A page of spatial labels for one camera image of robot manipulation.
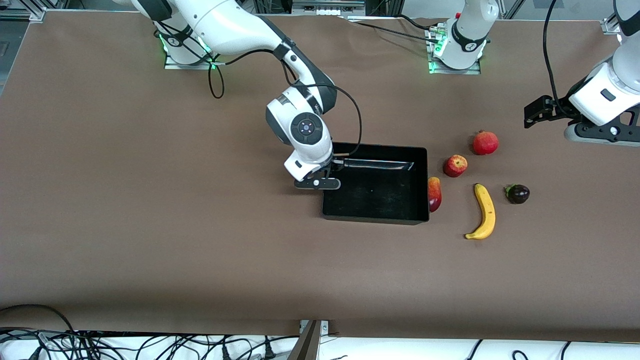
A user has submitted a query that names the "small red apple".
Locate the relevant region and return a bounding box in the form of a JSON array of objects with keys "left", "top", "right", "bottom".
[{"left": 443, "top": 154, "right": 469, "bottom": 178}]

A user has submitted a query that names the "yellow banana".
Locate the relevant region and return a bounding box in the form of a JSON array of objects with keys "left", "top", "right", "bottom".
[{"left": 465, "top": 183, "right": 496, "bottom": 240}]

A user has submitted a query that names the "black plastic box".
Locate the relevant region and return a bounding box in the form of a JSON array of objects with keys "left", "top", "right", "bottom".
[{"left": 321, "top": 142, "right": 430, "bottom": 226}]

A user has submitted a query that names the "grey electronics box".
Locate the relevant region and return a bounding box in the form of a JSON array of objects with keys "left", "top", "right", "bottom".
[{"left": 291, "top": 0, "right": 367, "bottom": 17}]

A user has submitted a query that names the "red pomegranate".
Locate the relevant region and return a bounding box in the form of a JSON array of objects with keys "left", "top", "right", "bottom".
[{"left": 472, "top": 130, "right": 500, "bottom": 156}]

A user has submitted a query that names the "round dark purple eggplant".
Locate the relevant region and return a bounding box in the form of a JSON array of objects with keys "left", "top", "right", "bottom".
[{"left": 505, "top": 184, "right": 531, "bottom": 205}]

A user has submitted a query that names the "red yellow mango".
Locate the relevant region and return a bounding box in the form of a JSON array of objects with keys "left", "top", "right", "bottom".
[{"left": 427, "top": 176, "right": 443, "bottom": 213}]

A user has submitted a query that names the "large table cover sheet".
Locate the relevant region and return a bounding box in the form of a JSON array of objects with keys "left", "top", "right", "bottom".
[{"left": 0, "top": 10, "right": 640, "bottom": 343}]

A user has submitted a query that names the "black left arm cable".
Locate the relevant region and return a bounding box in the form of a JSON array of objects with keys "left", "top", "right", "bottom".
[{"left": 543, "top": 0, "right": 568, "bottom": 116}]

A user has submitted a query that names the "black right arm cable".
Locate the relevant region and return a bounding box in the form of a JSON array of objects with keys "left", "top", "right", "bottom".
[{"left": 207, "top": 47, "right": 362, "bottom": 157}]

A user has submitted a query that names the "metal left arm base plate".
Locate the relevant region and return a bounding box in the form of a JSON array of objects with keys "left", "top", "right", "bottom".
[{"left": 428, "top": 55, "right": 482, "bottom": 75}]

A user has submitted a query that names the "black cable at arm base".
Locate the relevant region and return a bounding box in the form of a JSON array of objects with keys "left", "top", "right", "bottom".
[{"left": 350, "top": 14, "right": 446, "bottom": 43}]

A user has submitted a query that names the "grey metal camera mount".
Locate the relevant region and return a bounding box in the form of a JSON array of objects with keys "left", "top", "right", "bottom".
[{"left": 287, "top": 320, "right": 330, "bottom": 360}]

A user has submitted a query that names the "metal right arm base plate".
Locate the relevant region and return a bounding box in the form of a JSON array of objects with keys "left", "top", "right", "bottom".
[{"left": 164, "top": 52, "right": 217, "bottom": 70}]

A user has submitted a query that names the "black arched cable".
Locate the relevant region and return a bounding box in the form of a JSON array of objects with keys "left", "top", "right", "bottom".
[{"left": 0, "top": 303, "right": 76, "bottom": 333}]

